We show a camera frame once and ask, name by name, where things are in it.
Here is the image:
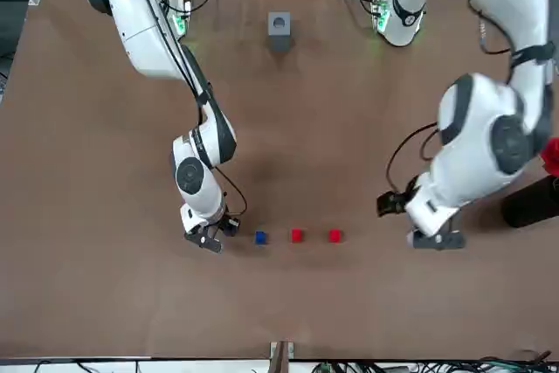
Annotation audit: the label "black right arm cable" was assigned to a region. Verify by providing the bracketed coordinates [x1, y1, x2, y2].
[130, 0, 249, 222]

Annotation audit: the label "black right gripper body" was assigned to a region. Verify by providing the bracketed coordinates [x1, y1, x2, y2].
[217, 214, 240, 238]

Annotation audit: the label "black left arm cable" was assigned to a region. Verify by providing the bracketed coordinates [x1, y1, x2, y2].
[386, 121, 440, 195]

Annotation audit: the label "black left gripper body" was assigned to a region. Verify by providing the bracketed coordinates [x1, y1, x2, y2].
[387, 189, 418, 218]

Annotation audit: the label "black cylindrical vase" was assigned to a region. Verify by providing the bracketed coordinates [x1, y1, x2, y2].
[500, 176, 559, 229]

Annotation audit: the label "tangled black desk cables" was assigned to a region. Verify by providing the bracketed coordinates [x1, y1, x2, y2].
[296, 349, 556, 373]

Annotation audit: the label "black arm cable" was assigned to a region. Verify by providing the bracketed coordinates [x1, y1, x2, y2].
[386, 121, 440, 195]
[130, 0, 249, 222]

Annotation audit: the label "grey cube holder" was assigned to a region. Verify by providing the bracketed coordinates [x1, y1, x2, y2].
[267, 10, 293, 53]

